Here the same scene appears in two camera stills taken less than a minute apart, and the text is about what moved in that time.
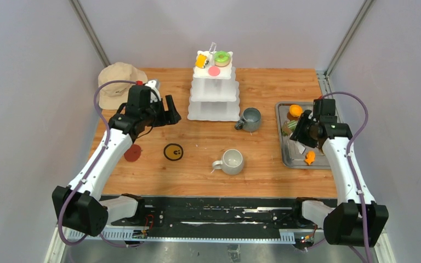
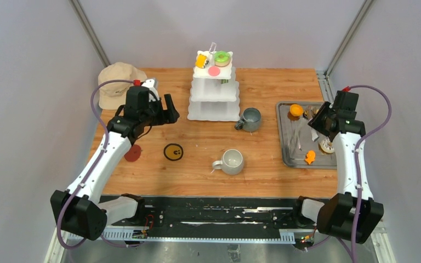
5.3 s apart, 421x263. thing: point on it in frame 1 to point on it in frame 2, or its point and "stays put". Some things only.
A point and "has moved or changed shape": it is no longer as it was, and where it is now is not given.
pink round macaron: [214, 70] stays put
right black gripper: [298, 134] to [316, 123]
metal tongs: [300, 147] has moved or changed shape
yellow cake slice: [200, 60] stays put
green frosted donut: [222, 58] stays put
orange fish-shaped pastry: [309, 157] stays put
